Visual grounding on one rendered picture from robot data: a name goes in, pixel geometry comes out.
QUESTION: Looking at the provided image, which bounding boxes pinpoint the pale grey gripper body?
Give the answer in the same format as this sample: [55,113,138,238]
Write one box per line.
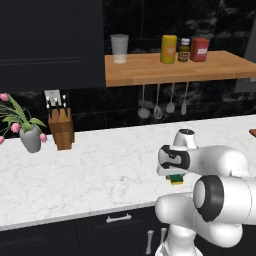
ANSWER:
[156,165,187,178]

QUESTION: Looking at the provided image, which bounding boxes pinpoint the green and yellow sponge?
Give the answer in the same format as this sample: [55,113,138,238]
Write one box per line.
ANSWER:
[166,173,185,187]

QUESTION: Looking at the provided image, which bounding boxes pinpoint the hanging silver slotted spoon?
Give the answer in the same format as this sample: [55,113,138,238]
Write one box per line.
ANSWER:
[153,83,164,120]

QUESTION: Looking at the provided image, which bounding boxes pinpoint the hanging silver ladle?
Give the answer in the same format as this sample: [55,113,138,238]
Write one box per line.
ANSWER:
[137,84,151,120]

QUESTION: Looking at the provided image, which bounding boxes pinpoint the hanging silver spatula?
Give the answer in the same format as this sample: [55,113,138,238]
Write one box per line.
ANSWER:
[180,82,190,116]

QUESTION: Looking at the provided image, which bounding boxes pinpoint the dark drawer front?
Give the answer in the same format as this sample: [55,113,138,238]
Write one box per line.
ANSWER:
[74,205,158,235]

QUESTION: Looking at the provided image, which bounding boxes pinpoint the dark cupboard door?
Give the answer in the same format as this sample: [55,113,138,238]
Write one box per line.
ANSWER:
[75,229,158,256]

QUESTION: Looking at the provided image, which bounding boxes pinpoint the wooden knife block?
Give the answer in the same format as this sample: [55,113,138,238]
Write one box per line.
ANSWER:
[47,107,76,152]

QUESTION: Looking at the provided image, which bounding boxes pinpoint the small dark sauce bottle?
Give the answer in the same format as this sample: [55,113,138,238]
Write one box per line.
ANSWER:
[177,37,191,63]

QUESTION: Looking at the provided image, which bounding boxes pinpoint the yellow bottle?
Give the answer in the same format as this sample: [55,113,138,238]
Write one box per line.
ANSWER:
[159,34,178,65]

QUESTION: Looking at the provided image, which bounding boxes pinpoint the red jar with dark lid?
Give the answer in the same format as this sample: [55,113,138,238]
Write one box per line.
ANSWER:
[190,29,211,63]

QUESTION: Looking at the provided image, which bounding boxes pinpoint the clear glass cup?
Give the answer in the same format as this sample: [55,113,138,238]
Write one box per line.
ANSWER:
[110,33,130,65]

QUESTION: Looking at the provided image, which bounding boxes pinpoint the pink flowers in grey vase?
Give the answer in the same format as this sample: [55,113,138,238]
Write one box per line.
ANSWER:
[0,92,48,155]

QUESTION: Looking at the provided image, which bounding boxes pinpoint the dark lower cupboard front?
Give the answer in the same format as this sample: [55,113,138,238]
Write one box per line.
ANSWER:
[0,219,78,256]

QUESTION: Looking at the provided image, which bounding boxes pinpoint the dark cupboard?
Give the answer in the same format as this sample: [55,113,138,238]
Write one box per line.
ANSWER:
[0,0,107,92]
[0,219,78,256]

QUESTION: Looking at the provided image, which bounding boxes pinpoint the dark upper cupboard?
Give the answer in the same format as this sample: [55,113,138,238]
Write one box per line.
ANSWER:
[0,0,107,92]

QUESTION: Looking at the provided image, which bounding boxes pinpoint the white cupboard door handle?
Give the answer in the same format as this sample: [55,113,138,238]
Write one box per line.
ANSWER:
[160,227,168,248]
[145,229,155,256]

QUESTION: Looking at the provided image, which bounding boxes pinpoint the white drawer handle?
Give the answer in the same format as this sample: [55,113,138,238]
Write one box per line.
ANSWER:
[105,213,133,224]

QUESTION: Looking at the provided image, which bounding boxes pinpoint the wooden wall shelf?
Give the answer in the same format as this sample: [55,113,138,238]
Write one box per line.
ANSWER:
[104,49,256,88]

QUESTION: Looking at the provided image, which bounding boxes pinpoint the black handled knife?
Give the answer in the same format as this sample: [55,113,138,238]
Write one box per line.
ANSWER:
[61,94,69,119]

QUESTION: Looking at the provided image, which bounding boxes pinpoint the silver cleaver with black handle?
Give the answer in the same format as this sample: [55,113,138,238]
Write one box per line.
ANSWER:
[44,89,62,118]

